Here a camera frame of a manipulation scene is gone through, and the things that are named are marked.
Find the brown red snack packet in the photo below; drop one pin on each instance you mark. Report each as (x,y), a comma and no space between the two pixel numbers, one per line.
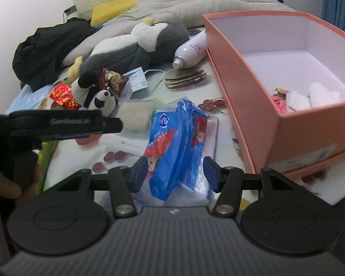
(115,81)

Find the white cloth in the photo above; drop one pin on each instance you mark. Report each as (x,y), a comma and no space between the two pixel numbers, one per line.
(316,97)

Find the white packet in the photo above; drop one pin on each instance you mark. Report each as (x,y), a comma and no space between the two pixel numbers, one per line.
(126,144)

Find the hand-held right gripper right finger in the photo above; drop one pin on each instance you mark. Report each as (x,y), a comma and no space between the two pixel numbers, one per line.
(211,176)

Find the cream fluffy pad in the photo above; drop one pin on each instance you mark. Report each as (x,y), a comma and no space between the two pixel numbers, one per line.
(136,115)

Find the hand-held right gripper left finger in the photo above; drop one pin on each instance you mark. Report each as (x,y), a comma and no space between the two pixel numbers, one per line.
(141,176)

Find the black jacket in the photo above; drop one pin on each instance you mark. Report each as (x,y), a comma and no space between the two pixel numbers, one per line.
(46,49)

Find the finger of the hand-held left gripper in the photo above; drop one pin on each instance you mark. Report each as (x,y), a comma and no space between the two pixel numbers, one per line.
(69,123)

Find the grey quilt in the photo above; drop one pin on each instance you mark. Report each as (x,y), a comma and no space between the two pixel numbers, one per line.
(189,3)

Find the blue tissue packet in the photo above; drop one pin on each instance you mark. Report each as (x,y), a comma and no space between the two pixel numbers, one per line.
(196,138)

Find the small panda plush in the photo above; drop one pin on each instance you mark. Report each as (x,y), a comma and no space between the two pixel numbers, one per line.
(103,101)

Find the yellow pillow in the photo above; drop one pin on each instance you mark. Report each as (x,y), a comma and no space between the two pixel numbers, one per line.
(115,7)

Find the pink patterned small item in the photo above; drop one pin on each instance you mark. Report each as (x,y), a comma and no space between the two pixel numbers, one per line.
(279,102)

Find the person's left hand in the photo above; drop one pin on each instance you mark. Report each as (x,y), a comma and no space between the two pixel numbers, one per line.
(1,184)

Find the white face mask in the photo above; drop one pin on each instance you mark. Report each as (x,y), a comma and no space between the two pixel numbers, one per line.
(138,80)

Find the red foil packet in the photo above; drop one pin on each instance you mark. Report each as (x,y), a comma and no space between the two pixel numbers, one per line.
(70,102)
(59,92)

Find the black wall plug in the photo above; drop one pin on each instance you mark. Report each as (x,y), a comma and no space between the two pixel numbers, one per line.
(70,9)

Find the white spray bottle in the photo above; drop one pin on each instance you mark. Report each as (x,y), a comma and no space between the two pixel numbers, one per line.
(191,49)

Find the blue cloth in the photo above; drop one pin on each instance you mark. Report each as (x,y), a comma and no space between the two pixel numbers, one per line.
(164,149)

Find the pink cardboard box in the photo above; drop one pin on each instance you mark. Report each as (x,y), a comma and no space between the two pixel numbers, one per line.
(304,138)

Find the grey white penguin plush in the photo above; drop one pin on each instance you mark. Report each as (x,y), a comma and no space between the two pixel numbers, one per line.
(161,37)

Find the fruit print tablecloth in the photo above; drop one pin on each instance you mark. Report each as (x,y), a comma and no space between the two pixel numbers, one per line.
(187,92)

